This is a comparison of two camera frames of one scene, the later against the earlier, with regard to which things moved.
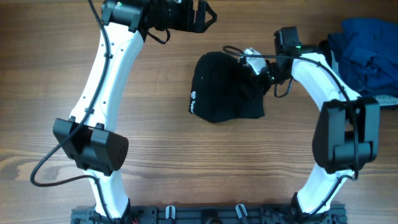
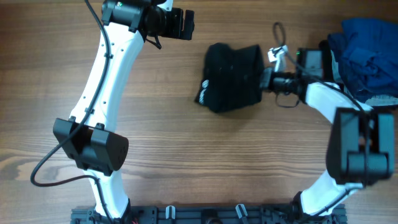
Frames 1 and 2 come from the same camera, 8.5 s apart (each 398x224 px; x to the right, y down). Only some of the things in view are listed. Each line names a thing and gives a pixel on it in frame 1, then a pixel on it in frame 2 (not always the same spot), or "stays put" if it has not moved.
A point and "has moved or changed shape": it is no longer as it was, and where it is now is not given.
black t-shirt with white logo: x=222 y=89 has moved or changed shape
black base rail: x=334 y=214 stays put
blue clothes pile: x=365 y=51 stays put
